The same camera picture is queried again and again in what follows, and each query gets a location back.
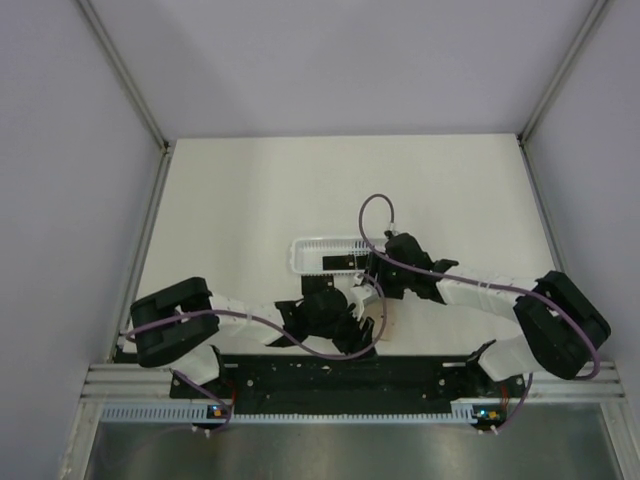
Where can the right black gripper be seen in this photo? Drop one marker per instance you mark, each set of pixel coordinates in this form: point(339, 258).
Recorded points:
point(378, 266)

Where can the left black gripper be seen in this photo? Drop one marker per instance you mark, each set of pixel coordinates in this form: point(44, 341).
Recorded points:
point(357, 339)

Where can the beige card holder wallet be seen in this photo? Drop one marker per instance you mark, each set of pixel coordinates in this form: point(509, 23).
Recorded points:
point(375, 312)

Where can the black VIP card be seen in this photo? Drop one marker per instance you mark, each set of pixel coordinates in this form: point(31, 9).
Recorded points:
point(311, 284)

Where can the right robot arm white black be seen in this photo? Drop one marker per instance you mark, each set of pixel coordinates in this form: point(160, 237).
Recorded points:
point(560, 329)

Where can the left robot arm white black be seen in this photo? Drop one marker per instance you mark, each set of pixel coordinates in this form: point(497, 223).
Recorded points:
point(176, 327)

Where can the black card in basket left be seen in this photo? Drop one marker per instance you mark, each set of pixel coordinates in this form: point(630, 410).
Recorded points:
point(344, 263)

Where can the white plastic basket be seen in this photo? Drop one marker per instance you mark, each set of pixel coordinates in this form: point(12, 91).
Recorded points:
point(306, 253)

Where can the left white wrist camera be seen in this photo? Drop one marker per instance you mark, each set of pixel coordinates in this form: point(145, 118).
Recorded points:
point(364, 292)

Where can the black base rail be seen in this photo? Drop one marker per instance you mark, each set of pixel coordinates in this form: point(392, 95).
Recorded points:
point(269, 383)

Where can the white slotted cable duct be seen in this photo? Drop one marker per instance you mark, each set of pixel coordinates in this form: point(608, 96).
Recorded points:
point(206, 414)

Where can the right aluminium frame post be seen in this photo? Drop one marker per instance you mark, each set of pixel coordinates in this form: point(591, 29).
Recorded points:
point(589, 26)

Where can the aluminium frame post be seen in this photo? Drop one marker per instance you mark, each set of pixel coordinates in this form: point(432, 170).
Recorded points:
point(589, 26)
point(117, 65)

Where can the left aluminium frame post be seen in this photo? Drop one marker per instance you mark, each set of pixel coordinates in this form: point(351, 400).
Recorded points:
point(117, 65)

